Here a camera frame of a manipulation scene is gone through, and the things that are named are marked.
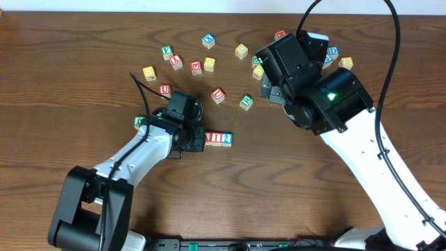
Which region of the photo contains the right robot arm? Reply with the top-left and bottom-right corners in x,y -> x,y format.
256,32 -> 445,250

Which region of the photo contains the yellow 8 block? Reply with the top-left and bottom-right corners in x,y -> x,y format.
339,57 -> 354,70

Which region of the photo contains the yellow block far left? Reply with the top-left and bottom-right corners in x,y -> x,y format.
142,66 -> 157,82

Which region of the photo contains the blue X block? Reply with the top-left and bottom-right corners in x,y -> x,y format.
202,33 -> 215,50

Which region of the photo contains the black cable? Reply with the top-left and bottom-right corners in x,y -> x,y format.
97,71 -> 184,251
295,0 -> 446,241

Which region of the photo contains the left black cable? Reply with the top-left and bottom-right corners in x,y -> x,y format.
97,71 -> 184,251

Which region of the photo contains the red U block centre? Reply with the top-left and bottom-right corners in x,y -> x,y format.
211,88 -> 225,104

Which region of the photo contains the green R block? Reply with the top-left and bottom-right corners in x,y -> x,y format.
240,94 -> 254,111

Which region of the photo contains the yellow block beside red E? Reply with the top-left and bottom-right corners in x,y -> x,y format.
203,57 -> 216,72

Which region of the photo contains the blue S block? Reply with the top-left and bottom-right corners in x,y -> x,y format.
322,54 -> 333,69

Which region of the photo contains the red X block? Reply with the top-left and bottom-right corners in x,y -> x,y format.
169,54 -> 183,70

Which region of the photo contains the red H block top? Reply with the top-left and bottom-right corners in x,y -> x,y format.
275,30 -> 287,40

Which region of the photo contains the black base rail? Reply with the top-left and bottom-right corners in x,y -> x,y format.
144,238 -> 345,251

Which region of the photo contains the red U block left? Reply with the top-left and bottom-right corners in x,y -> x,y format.
159,84 -> 171,99

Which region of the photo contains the green J block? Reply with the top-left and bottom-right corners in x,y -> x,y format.
133,116 -> 146,130

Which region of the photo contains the blue 2 block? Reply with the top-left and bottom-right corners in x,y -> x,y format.
221,133 -> 233,147

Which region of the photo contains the yellow block top centre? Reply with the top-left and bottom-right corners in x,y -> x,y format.
235,43 -> 249,59

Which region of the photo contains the yellow block below B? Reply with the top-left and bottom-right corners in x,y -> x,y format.
252,65 -> 264,80

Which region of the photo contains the right black cable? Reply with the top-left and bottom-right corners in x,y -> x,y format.
295,0 -> 446,241

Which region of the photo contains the red A block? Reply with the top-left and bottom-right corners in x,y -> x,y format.
205,132 -> 211,145

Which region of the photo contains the red u block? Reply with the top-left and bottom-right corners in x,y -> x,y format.
159,84 -> 171,99
211,88 -> 225,104

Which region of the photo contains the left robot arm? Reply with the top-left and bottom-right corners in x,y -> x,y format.
47,91 -> 205,250

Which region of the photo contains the green B block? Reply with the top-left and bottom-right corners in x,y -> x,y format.
252,55 -> 261,68

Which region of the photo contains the green F block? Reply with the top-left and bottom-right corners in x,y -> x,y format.
161,45 -> 174,61

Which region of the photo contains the blue D block upper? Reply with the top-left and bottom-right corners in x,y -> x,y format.
327,46 -> 339,60

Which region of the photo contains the red I block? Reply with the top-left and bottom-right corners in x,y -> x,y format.
210,132 -> 222,146

